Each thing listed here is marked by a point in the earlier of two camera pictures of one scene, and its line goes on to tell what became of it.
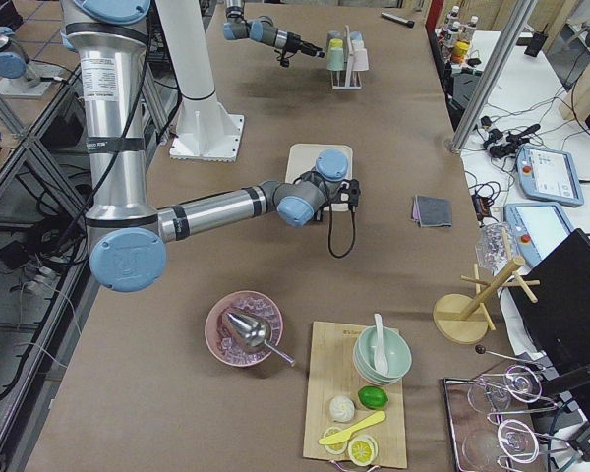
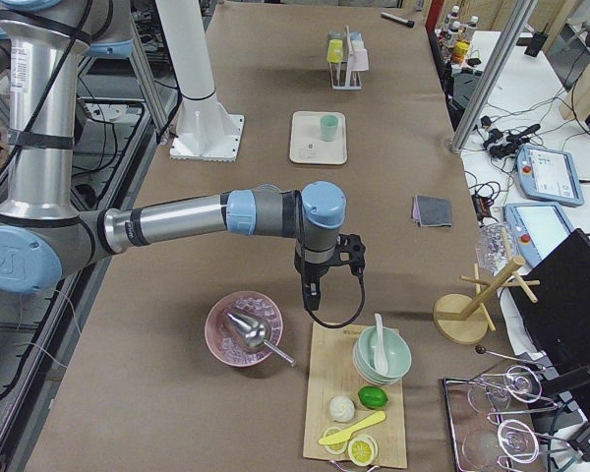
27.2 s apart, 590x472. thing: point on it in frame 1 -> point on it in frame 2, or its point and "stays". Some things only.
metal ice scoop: (254, 332) stays
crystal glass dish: (490, 247) stays
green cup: (335, 59) -> (328, 125)
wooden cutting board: (332, 373) stays
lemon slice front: (363, 450) stays
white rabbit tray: (331, 161) -> (306, 146)
